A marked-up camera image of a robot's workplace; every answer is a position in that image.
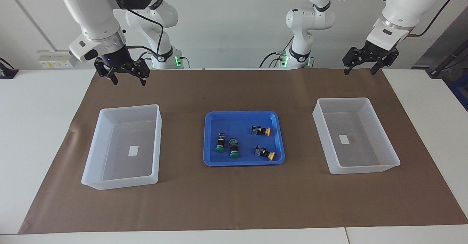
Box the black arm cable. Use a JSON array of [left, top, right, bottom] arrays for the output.
[[329, 0, 460, 38], [104, 0, 164, 56]]

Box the blue crate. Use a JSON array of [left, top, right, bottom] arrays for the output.
[[449, 80, 468, 112]]

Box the black stand pole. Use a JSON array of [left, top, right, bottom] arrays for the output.
[[427, 47, 468, 78]]

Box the yellow push button switch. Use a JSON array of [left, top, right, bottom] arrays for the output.
[[251, 125, 271, 137], [254, 145, 276, 161]]

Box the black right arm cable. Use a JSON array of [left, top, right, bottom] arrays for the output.
[[104, 0, 164, 56]]

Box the brown paper table mat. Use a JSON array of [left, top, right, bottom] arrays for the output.
[[18, 68, 468, 235]]

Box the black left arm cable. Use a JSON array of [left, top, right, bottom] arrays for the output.
[[329, 0, 460, 38]]

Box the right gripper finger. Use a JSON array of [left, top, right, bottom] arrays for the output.
[[128, 59, 151, 87], [94, 59, 118, 86]]

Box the translucent white plastic box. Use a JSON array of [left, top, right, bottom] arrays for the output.
[[312, 97, 401, 175], [81, 104, 162, 191]]

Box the white wall socket strip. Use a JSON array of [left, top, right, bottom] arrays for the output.
[[37, 50, 75, 69]]

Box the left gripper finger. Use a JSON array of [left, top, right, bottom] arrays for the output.
[[370, 49, 400, 76], [342, 46, 370, 76]]

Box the blue plastic tray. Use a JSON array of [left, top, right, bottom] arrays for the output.
[[203, 110, 286, 167]]

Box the black desk clamp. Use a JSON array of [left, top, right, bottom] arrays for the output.
[[0, 57, 19, 79]]

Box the green push button switch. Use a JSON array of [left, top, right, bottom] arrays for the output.
[[229, 138, 240, 159], [215, 132, 226, 153]]

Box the black base cable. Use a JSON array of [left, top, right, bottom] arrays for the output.
[[139, 52, 191, 69], [260, 52, 291, 68]]

